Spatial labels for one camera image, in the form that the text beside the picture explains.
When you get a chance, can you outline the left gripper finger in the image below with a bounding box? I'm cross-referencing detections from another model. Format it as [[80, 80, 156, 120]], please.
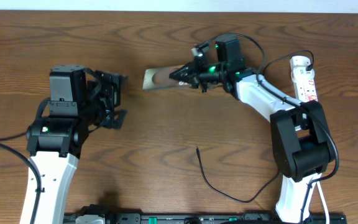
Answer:
[[106, 110, 127, 129], [103, 72, 128, 86]]

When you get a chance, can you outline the bronze Galaxy smartphone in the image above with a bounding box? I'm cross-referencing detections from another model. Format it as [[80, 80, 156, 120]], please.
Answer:
[[142, 65, 190, 90]]

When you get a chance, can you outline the black charging cable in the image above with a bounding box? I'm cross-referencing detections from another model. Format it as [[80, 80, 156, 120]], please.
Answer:
[[196, 50, 315, 203]]

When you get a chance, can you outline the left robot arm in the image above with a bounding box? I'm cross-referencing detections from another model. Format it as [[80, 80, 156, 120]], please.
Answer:
[[20, 65, 127, 223]]

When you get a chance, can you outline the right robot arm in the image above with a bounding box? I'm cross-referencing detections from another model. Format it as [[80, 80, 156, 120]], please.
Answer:
[[169, 33, 339, 223]]

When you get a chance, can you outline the white USB charger adapter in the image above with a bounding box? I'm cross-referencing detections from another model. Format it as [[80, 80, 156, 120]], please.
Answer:
[[290, 55, 315, 82]]

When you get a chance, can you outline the white power strip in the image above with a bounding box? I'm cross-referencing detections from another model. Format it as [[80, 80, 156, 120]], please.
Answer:
[[291, 67, 318, 102]]

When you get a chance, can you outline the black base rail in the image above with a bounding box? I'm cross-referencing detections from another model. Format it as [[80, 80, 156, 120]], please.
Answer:
[[63, 205, 347, 224]]

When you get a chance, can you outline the white power strip cord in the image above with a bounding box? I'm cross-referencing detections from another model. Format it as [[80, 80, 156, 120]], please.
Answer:
[[315, 180, 331, 224]]

